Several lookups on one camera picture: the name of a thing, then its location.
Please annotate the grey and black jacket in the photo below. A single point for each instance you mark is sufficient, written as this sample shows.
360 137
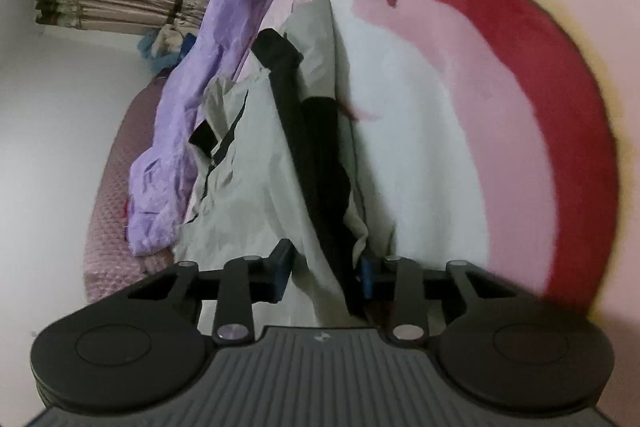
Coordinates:
272 166

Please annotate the pink pillow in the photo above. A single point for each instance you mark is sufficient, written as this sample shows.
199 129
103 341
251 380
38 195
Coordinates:
108 264

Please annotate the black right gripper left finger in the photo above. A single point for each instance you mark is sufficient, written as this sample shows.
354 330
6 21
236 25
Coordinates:
183 289

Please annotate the pile of clothes by curtain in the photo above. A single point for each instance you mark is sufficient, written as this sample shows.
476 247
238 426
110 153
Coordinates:
164 48

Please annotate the pink cartoon bed sheet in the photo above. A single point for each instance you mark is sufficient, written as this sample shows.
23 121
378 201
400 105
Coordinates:
505 133

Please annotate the purple duvet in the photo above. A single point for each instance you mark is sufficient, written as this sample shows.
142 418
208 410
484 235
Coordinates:
161 178

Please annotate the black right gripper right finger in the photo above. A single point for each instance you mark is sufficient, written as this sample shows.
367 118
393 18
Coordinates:
411 304

